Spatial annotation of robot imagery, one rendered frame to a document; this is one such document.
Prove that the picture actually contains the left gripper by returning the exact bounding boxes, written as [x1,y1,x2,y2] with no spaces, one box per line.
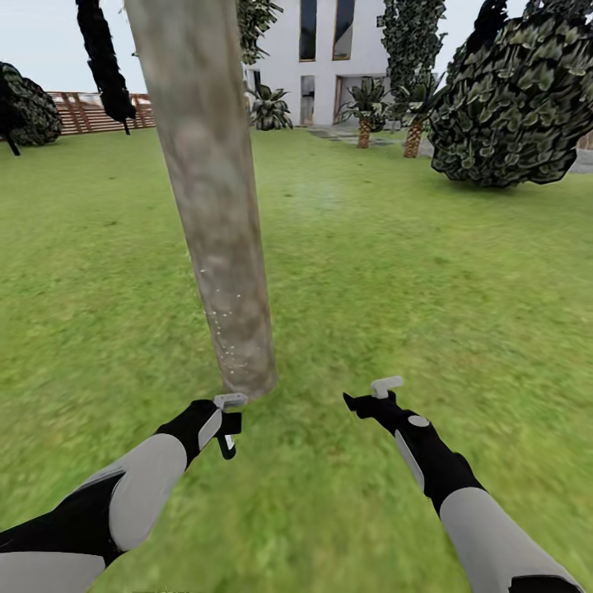
[216,412,242,438]

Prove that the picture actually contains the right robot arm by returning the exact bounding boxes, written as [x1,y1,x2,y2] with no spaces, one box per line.
[343,376,586,593]

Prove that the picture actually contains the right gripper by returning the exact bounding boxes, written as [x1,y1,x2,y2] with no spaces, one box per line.
[343,390,398,429]

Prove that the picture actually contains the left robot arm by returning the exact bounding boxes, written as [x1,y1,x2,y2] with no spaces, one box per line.
[0,393,249,593]

